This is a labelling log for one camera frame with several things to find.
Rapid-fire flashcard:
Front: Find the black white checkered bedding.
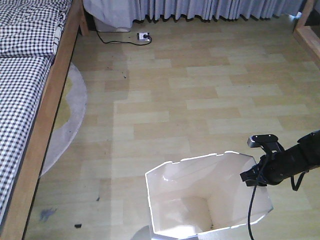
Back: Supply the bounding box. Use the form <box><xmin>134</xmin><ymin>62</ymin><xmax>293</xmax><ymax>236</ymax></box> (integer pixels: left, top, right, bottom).
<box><xmin>0</xmin><ymin>0</ymin><xmax>72</xmax><ymax>215</ymax></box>

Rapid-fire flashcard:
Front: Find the wooden furniture corner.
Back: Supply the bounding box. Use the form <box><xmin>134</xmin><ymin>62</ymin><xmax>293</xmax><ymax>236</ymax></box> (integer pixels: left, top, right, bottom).
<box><xmin>293</xmin><ymin>0</ymin><xmax>320</xmax><ymax>68</ymax></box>

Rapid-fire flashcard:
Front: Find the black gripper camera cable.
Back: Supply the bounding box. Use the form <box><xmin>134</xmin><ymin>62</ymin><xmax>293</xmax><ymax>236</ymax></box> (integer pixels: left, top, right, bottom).
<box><xmin>247</xmin><ymin>149</ymin><xmax>273</xmax><ymax>240</ymax></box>

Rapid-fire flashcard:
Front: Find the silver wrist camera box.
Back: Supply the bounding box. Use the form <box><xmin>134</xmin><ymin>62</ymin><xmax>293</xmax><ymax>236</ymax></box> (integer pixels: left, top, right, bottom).
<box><xmin>247</xmin><ymin>134</ymin><xmax>278</xmax><ymax>148</ymax></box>

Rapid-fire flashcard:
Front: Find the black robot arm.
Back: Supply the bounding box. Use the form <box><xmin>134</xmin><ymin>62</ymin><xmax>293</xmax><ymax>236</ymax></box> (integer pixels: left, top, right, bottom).
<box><xmin>240</xmin><ymin>130</ymin><xmax>320</xmax><ymax>191</ymax></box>

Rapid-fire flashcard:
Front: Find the grey round rug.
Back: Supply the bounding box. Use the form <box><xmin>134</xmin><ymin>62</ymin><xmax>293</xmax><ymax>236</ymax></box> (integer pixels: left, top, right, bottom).
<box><xmin>40</xmin><ymin>63</ymin><xmax>88</xmax><ymax>176</ymax></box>

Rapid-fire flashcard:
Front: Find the wooden bed frame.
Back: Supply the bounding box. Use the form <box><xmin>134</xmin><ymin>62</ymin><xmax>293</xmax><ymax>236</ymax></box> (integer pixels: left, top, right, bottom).
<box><xmin>0</xmin><ymin>0</ymin><xmax>88</xmax><ymax>240</ymax></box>

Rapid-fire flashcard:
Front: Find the white plastic trash bin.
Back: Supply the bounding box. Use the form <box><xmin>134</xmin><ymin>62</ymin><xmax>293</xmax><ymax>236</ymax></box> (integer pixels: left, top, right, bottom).
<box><xmin>145</xmin><ymin>151</ymin><xmax>273</xmax><ymax>240</ymax></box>

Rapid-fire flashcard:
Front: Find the black floor power cord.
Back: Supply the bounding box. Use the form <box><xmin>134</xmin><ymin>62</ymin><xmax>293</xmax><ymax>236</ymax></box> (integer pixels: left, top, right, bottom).
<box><xmin>89</xmin><ymin>27</ymin><xmax>153</xmax><ymax>47</ymax></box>

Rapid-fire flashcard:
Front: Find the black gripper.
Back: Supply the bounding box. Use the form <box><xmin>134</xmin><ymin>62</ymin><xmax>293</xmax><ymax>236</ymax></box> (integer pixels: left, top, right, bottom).
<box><xmin>240</xmin><ymin>143</ymin><xmax>278</xmax><ymax>187</ymax></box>

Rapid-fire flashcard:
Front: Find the white floor outlet box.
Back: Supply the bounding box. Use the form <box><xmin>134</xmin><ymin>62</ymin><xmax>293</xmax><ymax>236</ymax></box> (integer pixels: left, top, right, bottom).
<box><xmin>136</xmin><ymin>32</ymin><xmax>152</xmax><ymax>42</ymax></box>

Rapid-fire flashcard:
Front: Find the white curtain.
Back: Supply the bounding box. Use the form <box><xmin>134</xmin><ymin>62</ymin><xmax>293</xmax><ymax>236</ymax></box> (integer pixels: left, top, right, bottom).
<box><xmin>83</xmin><ymin>0</ymin><xmax>303</xmax><ymax>29</ymax></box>

